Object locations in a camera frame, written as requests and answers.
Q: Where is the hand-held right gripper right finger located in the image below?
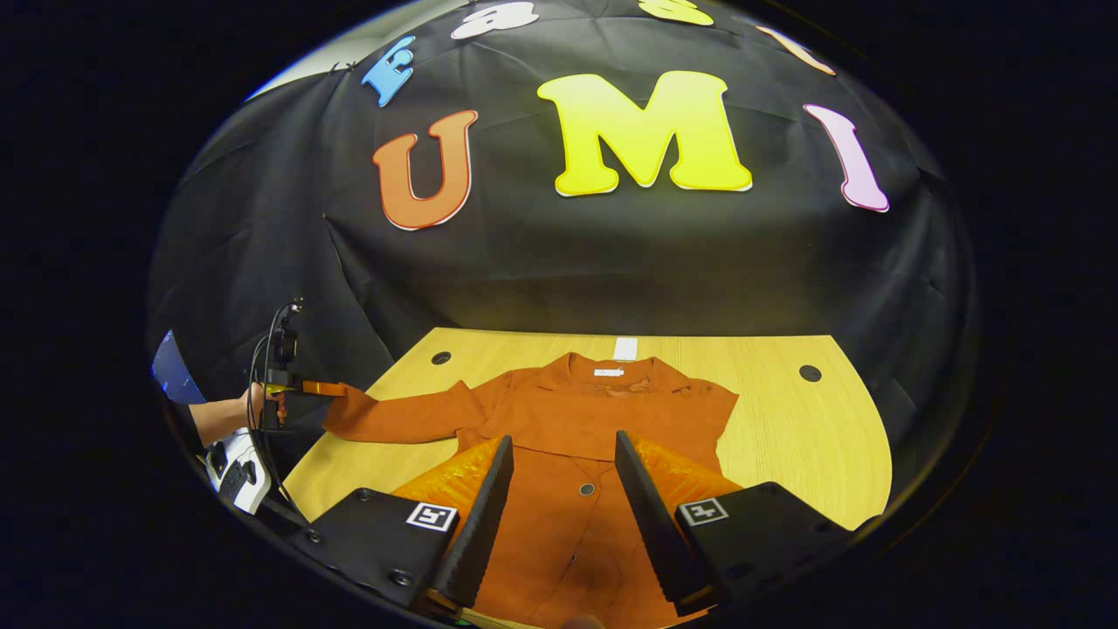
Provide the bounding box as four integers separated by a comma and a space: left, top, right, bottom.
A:
614, 430, 879, 617

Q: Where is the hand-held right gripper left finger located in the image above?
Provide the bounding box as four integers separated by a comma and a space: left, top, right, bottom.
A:
288, 435, 516, 612

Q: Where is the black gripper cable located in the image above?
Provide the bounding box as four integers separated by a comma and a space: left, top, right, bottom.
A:
247, 301, 307, 525

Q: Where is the rust orange buttoned dress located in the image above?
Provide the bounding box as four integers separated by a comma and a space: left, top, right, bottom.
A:
321, 352, 742, 629

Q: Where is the blue monitor screen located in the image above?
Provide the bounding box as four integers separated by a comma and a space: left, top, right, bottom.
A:
151, 329, 208, 405

